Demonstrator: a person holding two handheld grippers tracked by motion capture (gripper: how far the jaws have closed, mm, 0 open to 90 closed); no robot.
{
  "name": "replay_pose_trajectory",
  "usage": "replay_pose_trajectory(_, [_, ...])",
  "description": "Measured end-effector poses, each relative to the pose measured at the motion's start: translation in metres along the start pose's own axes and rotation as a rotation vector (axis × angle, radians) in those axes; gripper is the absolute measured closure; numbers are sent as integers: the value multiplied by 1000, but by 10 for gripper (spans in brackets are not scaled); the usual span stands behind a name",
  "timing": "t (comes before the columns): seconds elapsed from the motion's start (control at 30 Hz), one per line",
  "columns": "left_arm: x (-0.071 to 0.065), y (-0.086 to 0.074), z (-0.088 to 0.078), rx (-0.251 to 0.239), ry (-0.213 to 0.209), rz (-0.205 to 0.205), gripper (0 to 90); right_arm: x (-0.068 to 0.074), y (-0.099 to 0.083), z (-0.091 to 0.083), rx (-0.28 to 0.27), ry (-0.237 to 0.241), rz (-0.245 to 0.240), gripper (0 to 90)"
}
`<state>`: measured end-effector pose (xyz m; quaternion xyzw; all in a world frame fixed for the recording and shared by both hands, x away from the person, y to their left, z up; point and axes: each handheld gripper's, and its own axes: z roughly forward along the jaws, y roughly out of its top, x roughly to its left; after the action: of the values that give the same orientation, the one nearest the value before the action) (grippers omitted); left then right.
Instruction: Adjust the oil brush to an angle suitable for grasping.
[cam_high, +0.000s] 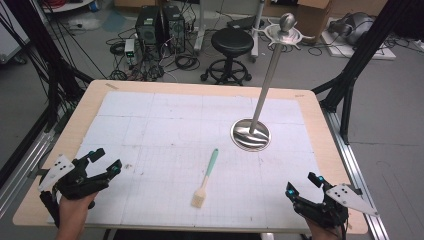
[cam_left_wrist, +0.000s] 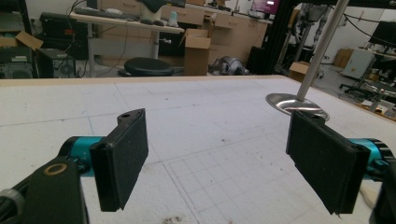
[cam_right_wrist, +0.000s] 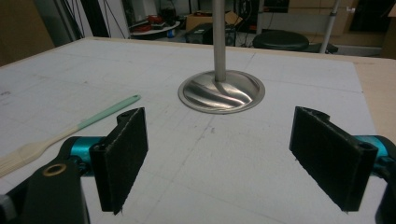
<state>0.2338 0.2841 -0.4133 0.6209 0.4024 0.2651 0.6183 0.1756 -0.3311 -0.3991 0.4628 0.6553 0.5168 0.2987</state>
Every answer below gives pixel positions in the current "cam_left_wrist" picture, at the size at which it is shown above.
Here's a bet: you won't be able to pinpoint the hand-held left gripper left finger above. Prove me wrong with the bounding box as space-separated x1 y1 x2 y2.
59 107 149 213

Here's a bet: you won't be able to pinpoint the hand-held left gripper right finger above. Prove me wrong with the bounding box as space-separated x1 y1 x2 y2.
285 110 390 216

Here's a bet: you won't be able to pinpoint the metal stool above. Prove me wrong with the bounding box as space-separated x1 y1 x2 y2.
367 78 396 114

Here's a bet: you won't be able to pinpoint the small cardboard box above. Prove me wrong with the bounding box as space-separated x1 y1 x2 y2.
289 61 312 83

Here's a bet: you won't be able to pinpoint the black round stool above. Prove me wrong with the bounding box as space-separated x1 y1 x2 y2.
117 56 176 77

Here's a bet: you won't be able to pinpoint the white cabinet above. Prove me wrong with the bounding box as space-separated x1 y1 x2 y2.
340 47 376 79

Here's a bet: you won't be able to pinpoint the brown cardboard box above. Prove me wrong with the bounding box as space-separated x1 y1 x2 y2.
332 48 354 69

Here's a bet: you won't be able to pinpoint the metal stand with round base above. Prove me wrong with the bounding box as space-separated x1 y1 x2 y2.
265 0 351 121

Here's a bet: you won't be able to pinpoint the black computer tower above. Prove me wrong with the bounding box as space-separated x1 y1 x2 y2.
35 48 78 78

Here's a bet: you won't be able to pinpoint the tall open cardboard box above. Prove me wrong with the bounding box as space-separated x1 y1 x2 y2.
179 28 212 77

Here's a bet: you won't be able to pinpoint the grey robot on floor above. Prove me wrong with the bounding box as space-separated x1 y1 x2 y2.
208 55 250 77

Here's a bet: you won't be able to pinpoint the white desk with wooden top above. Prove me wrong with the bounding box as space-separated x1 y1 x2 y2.
69 12 186 77

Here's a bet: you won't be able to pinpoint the black monitor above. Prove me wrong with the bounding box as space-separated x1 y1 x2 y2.
368 21 396 48

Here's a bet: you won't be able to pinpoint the black equipment case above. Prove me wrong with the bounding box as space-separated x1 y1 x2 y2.
39 12 90 60

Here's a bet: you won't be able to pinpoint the pale plastic bottle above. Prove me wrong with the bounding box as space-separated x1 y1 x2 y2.
167 11 180 28

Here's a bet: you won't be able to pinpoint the black keyboard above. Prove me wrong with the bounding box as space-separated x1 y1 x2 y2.
74 7 139 22

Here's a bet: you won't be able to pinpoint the flat open cardboard box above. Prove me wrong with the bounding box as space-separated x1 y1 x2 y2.
0 31 45 50

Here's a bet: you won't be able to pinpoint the wooden cabinets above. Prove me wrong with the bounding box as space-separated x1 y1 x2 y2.
96 0 269 66

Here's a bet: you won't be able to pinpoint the monitor with pink screen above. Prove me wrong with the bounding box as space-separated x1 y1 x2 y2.
251 0 281 15

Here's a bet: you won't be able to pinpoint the black frame column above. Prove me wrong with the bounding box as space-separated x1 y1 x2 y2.
264 0 300 76

